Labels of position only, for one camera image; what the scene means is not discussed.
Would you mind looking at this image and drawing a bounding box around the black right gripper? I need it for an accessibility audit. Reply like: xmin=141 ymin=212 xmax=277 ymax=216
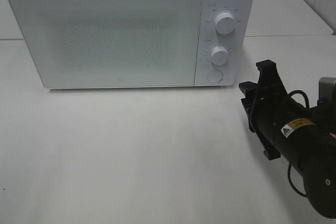
xmin=238 ymin=59 xmax=291 ymax=160

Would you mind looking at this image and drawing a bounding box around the round white door button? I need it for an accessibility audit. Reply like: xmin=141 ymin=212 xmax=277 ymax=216
xmin=207 ymin=70 xmax=223 ymax=83

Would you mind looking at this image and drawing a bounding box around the white microwave door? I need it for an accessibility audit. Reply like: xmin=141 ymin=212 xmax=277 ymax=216
xmin=9 ymin=0 xmax=201 ymax=89

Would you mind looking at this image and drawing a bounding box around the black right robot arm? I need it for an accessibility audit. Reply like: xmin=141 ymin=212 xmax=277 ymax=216
xmin=239 ymin=60 xmax=335 ymax=219

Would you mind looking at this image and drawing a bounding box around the lower white microwave knob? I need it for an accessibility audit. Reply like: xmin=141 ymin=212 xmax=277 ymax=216
xmin=211 ymin=46 xmax=230 ymax=66

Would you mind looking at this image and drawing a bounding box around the white microwave knob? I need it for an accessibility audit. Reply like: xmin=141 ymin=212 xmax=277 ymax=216
xmin=214 ymin=10 xmax=236 ymax=35
xmin=211 ymin=46 xmax=230 ymax=66

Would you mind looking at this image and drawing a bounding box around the upper white microwave knob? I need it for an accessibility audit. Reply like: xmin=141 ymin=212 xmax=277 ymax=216
xmin=214 ymin=10 xmax=236 ymax=35

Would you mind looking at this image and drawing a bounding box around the white adjacent table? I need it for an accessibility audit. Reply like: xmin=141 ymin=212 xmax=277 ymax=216
xmin=245 ymin=0 xmax=333 ymax=37

